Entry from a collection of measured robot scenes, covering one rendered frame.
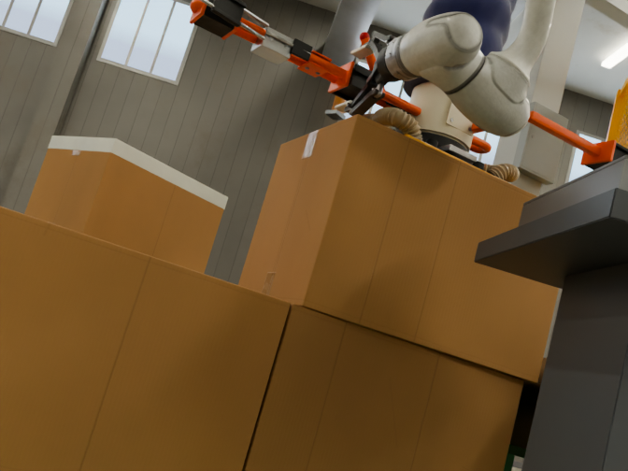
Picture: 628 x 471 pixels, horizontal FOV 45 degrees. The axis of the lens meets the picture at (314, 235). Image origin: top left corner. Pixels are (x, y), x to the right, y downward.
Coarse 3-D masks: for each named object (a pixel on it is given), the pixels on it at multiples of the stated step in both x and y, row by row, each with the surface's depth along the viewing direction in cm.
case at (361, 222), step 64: (384, 128) 152; (320, 192) 153; (384, 192) 151; (448, 192) 158; (512, 192) 165; (256, 256) 174; (320, 256) 144; (384, 256) 150; (448, 256) 157; (384, 320) 150; (448, 320) 156; (512, 320) 163
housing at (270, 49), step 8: (272, 32) 158; (256, 40) 161; (264, 40) 157; (272, 40) 158; (288, 40) 160; (256, 48) 160; (264, 48) 158; (272, 48) 158; (280, 48) 159; (288, 48) 160; (264, 56) 163; (272, 56) 161; (280, 56) 160; (288, 56) 160
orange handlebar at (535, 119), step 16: (240, 32) 159; (304, 64) 165; (320, 64) 164; (384, 96) 171; (416, 112) 175; (544, 128) 163; (560, 128) 163; (480, 144) 184; (576, 144) 166; (592, 144) 168
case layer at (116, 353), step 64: (0, 256) 119; (64, 256) 123; (128, 256) 128; (0, 320) 119; (64, 320) 123; (128, 320) 128; (192, 320) 133; (256, 320) 138; (320, 320) 144; (0, 384) 118; (64, 384) 123; (128, 384) 127; (192, 384) 132; (256, 384) 138; (320, 384) 144; (384, 384) 150; (448, 384) 157; (512, 384) 165; (0, 448) 118; (64, 448) 122; (128, 448) 127; (192, 448) 132; (256, 448) 137; (320, 448) 143; (384, 448) 149; (448, 448) 156
